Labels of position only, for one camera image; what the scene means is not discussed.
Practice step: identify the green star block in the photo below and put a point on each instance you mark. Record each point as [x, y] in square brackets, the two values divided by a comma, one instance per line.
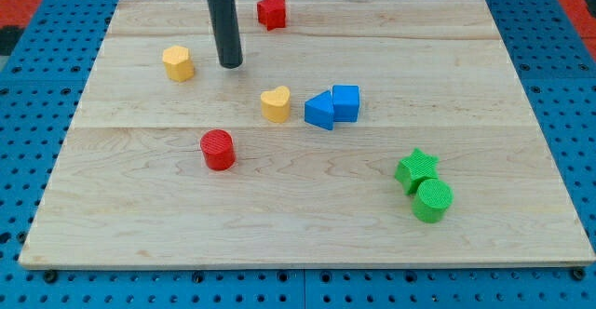
[415, 168]

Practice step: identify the red star block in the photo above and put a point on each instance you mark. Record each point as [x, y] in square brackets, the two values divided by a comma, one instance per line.
[272, 13]

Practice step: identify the blue triangle block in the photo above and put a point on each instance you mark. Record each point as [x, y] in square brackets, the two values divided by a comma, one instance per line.
[319, 111]

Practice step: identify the yellow heart block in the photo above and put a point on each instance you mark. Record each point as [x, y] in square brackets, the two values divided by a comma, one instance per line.
[276, 104]

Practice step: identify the blue cube block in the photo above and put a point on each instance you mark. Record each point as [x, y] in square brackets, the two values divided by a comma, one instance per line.
[345, 102]

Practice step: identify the red cylinder block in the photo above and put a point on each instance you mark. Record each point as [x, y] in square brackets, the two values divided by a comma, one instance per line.
[218, 149]

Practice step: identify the wooden board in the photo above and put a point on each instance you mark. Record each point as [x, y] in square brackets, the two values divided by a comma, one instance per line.
[131, 190]

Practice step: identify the green cylinder block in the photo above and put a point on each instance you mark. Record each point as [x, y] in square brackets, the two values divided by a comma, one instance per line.
[431, 201]

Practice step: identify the yellow hexagon block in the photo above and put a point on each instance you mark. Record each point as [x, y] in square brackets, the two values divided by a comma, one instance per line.
[178, 63]

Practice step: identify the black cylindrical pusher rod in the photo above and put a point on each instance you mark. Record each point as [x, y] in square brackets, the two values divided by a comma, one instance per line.
[223, 15]

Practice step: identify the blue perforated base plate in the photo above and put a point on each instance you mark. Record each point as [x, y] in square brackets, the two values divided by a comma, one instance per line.
[40, 88]

